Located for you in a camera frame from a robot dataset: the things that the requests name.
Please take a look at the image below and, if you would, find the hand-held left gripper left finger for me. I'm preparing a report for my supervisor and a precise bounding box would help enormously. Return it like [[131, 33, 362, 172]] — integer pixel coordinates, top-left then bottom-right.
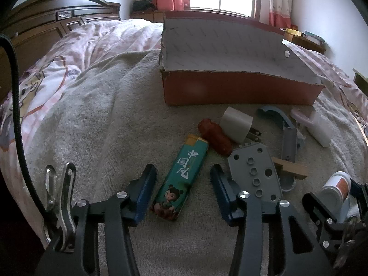
[[34, 164, 158, 276]]

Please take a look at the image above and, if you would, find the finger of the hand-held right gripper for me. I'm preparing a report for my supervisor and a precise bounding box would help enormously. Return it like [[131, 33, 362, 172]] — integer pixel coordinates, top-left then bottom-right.
[[349, 180, 368, 207], [302, 191, 345, 231]]

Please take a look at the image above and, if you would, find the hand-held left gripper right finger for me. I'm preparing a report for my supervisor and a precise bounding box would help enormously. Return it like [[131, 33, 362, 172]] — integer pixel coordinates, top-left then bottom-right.
[[210, 164, 337, 276]]

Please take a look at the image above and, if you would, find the grey perforated plastic plate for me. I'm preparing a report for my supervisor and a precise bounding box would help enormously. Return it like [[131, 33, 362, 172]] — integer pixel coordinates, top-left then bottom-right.
[[228, 142, 284, 214]]

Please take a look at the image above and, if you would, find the small wooden block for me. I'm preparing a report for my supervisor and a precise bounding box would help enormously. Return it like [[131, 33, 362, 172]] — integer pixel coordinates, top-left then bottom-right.
[[273, 157, 308, 180]]

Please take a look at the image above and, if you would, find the red cylindrical toy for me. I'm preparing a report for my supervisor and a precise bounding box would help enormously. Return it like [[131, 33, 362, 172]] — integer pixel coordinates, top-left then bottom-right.
[[197, 118, 233, 155]]

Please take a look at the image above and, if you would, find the white charger plug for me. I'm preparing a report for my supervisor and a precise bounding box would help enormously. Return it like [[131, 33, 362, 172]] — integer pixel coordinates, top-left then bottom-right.
[[221, 106, 263, 144]]

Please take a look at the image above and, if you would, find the grey curved plastic piece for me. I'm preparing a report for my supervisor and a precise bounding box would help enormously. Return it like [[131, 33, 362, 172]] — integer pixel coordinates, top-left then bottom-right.
[[256, 106, 306, 193]]

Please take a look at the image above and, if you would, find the red cardboard box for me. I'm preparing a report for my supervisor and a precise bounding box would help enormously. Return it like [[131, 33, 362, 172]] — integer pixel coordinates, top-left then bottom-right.
[[159, 11, 325, 106]]

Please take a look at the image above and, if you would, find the silver metal spring clip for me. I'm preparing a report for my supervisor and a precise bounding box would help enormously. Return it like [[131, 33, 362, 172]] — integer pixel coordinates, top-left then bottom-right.
[[333, 216, 360, 268], [43, 162, 78, 254]]

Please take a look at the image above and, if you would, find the beige terry towel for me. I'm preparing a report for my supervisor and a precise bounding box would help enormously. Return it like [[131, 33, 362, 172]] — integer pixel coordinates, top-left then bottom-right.
[[24, 48, 368, 276]]

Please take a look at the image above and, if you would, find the wooden furniture edge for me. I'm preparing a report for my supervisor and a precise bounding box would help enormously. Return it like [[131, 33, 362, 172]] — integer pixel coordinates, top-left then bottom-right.
[[353, 68, 368, 93]]

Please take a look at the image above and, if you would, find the pink printed quilt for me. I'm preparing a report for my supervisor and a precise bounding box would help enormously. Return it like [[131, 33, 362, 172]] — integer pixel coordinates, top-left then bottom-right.
[[0, 19, 368, 249]]

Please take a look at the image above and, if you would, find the row of books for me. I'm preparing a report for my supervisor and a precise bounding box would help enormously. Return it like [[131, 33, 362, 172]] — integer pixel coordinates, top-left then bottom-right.
[[285, 28, 325, 46]]

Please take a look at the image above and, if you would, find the long wooden window cabinet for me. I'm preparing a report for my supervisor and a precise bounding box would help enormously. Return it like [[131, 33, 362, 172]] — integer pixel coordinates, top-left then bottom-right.
[[129, 7, 326, 55]]

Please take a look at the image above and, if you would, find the dark clothes pile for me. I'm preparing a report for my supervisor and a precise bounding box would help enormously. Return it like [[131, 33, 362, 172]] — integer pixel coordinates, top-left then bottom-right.
[[133, 0, 156, 13]]

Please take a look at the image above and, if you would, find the dark wooden headboard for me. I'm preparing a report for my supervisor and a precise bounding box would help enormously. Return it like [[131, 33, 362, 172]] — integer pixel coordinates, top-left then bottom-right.
[[0, 0, 122, 98]]

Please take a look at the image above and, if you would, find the thick black braided cable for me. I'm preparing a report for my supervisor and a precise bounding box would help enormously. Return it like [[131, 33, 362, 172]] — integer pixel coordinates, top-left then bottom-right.
[[0, 33, 50, 216]]

